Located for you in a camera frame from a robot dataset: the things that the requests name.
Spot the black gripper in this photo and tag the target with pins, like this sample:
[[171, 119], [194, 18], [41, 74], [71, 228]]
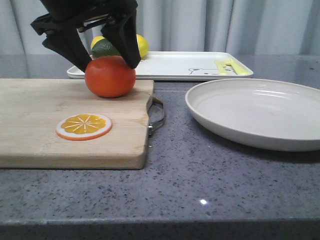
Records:
[[119, 28]]

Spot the orange mandarin fruit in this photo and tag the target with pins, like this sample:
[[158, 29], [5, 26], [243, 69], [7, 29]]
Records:
[[109, 76]]

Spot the beige round plate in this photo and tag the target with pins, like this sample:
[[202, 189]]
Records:
[[261, 113]]

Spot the white bear print tray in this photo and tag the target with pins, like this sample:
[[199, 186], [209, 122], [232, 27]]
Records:
[[190, 66]]

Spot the yellow lemon left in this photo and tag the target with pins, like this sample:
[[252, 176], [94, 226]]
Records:
[[95, 40]]

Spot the yellow lemon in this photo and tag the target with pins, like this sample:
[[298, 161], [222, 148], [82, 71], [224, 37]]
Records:
[[143, 46], [95, 40]]

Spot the green lime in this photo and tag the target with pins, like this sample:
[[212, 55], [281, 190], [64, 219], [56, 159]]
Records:
[[103, 48]]

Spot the yellow lemon right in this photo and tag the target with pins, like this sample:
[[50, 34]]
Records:
[[143, 46]]

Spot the orange slice toy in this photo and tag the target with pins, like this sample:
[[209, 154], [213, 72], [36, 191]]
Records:
[[84, 126]]

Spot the wooden cutting board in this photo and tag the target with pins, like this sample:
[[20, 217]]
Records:
[[30, 110]]

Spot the grey curtain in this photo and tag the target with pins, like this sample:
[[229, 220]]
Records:
[[238, 27]]

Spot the metal cutting board handle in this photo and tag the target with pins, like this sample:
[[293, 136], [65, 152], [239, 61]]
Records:
[[156, 114]]

